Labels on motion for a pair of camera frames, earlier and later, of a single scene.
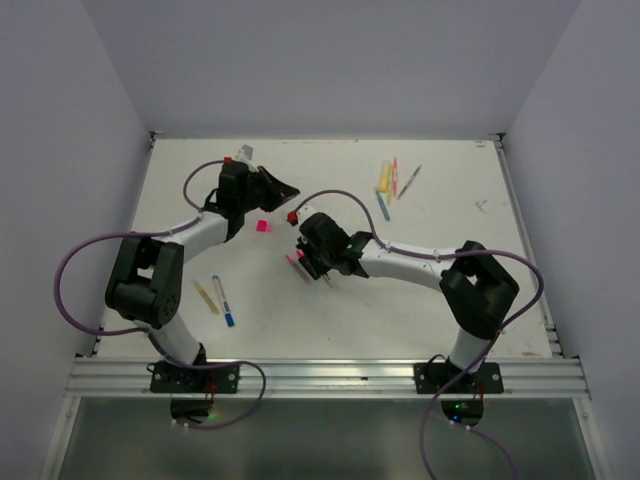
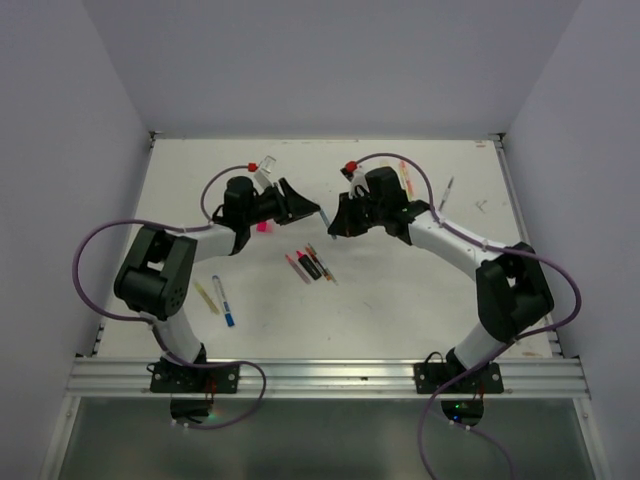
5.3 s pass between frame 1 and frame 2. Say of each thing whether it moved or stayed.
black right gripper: moved
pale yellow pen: stayed
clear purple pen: moved
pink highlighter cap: stayed
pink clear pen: stayed
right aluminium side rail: stayed
